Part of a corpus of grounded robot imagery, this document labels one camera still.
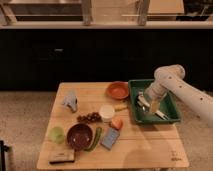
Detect white dish brush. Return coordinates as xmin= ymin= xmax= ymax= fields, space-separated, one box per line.
xmin=137 ymin=91 xmax=169 ymax=120

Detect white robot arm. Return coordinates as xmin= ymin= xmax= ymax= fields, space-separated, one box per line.
xmin=145 ymin=65 xmax=213 ymax=127

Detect silver spoon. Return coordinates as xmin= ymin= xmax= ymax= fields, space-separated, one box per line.
xmin=141 ymin=106 xmax=146 ymax=118

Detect green plastic tray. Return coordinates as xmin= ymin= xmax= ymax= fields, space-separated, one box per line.
xmin=128 ymin=79 xmax=181 ymax=124

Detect orange bowl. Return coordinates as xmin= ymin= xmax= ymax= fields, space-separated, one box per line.
xmin=106 ymin=81 xmax=129 ymax=100

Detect orange carrot piece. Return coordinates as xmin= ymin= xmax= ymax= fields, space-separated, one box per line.
xmin=110 ymin=117 xmax=123 ymax=130

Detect white cup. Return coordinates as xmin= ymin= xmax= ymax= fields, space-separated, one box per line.
xmin=99 ymin=105 xmax=115 ymax=122

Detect blue sponge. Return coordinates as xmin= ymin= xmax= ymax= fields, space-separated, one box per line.
xmin=100 ymin=128 xmax=120 ymax=150

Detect bunch of dark grapes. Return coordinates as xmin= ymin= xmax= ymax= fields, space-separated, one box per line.
xmin=77 ymin=112 xmax=102 ymax=123

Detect green cucumber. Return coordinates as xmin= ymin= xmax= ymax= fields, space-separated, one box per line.
xmin=84 ymin=127 xmax=102 ymax=152

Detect wooden table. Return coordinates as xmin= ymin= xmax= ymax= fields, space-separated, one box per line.
xmin=37 ymin=82 xmax=189 ymax=170

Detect dark red bowl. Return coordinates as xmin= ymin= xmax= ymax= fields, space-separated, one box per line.
xmin=67 ymin=124 xmax=93 ymax=151

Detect grey toy elephant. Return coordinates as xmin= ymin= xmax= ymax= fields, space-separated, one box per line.
xmin=62 ymin=91 xmax=77 ymax=113

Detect green apple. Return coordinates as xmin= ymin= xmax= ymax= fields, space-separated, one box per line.
xmin=48 ymin=127 xmax=65 ymax=144

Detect dark wooden block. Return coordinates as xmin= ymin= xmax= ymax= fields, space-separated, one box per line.
xmin=49 ymin=149 xmax=75 ymax=164

